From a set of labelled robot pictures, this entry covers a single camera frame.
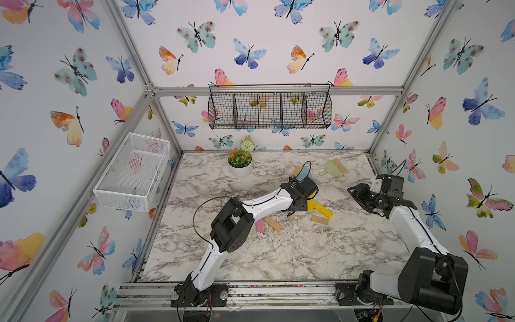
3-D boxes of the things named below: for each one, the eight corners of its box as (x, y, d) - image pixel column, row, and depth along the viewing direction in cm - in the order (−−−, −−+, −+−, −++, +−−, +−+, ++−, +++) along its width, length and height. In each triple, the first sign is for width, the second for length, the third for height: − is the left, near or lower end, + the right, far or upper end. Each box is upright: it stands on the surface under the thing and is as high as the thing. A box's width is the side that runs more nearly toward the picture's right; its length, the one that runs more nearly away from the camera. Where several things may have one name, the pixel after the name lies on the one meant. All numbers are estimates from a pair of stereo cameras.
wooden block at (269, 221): (264, 221, 95) (264, 218, 93) (268, 216, 96) (268, 214, 95) (277, 232, 91) (278, 230, 90) (281, 228, 93) (282, 226, 91)
